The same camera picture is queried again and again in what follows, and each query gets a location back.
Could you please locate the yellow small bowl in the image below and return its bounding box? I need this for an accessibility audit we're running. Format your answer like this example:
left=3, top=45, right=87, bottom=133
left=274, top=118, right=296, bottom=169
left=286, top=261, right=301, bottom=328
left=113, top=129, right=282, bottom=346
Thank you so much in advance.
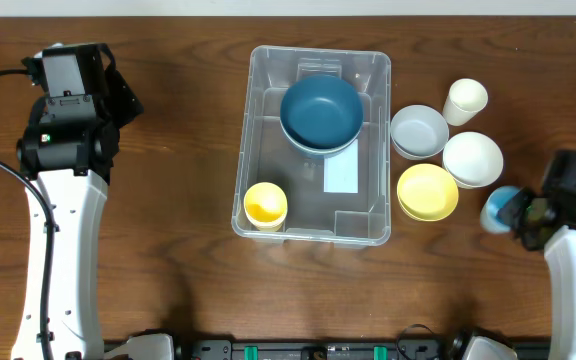
left=396, top=163, right=459, bottom=222

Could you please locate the light blue cup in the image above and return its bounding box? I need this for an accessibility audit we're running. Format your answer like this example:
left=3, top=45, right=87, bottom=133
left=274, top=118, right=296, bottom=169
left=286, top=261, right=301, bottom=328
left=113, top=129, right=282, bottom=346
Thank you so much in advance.
left=480, top=186, right=519, bottom=234

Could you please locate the yellow cup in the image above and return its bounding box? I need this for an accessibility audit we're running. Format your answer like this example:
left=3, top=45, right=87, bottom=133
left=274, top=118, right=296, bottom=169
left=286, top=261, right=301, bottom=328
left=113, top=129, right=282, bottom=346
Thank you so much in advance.
left=243, top=182, right=288, bottom=221
left=254, top=224, right=283, bottom=232

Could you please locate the grey small bowl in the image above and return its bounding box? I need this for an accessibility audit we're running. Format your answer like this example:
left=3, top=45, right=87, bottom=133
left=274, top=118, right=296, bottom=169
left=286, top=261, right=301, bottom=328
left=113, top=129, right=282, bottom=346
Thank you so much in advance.
left=390, top=105, right=450, bottom=160

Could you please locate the white small bowl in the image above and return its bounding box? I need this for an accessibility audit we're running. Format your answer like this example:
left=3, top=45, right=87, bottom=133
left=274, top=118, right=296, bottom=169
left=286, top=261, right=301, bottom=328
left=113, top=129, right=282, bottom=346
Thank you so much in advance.
left=442, top=132, right=504, bottom=189

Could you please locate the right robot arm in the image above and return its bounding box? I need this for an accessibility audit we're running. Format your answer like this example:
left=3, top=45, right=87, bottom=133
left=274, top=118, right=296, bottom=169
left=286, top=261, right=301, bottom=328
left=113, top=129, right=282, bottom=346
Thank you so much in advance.
left=498, top=150, right=576, bottom=359

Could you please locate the cream cup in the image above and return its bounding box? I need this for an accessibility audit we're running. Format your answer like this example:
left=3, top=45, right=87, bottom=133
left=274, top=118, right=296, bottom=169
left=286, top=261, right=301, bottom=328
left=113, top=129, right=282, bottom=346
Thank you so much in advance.
left=442, top=78, right=489, bottom=126

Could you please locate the pink cup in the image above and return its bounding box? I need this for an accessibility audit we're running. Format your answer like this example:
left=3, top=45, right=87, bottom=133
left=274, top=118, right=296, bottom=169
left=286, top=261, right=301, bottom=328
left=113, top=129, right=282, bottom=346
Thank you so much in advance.
left=246, top=213, right=287, bottom=226

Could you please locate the white label in bin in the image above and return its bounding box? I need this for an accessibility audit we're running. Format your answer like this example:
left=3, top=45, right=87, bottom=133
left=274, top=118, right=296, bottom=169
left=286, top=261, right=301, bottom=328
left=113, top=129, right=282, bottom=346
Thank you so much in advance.
left=323, top=140, right=359, bottom=194

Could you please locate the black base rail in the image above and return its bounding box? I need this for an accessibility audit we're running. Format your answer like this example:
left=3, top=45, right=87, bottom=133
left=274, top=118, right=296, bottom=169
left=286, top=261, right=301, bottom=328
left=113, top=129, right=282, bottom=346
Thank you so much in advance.
left=102, top=333, right=552, bottom=360

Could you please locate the clear plastic storage bin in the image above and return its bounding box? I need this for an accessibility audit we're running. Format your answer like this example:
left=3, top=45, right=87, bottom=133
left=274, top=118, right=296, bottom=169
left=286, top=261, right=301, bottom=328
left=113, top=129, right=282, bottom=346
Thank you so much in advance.
left=231, top=45, right=391, bottom=247

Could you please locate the dark blue bowl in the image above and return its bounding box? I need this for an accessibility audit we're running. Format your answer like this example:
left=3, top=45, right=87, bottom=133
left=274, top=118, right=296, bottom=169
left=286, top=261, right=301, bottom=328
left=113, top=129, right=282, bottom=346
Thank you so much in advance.
left=281, top=127, right=361, bottom=159
left=280, top=75, right=364, bottom=152

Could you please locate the left black cable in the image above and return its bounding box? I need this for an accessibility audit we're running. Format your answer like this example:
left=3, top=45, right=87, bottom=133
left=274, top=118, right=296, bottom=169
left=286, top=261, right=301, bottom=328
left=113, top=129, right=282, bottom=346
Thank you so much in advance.
left=0, top=68, right=57, bottom=360

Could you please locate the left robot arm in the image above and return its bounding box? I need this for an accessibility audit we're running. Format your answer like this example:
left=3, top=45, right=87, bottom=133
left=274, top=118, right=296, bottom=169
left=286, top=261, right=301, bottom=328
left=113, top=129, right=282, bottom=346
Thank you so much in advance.
left=11, top=43, right=176, bottom=359

